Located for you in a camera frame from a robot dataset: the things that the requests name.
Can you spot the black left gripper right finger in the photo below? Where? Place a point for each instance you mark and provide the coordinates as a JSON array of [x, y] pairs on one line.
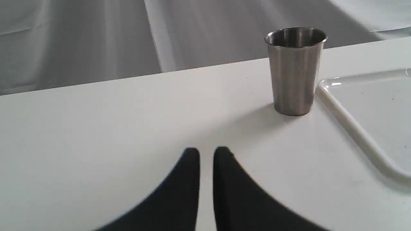
[[240, 204]]

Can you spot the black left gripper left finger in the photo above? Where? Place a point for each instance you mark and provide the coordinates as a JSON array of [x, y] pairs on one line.
[[172, 206]]

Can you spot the stainless steel cup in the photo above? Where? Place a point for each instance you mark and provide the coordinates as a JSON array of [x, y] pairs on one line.
[[294, 59]]

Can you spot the white plastic tray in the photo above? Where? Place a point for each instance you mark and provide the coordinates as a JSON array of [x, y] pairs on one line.
[[375, 110]]

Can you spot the grey backdrop cloth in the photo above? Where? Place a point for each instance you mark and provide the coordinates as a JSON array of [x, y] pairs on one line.
[[55, 43]]

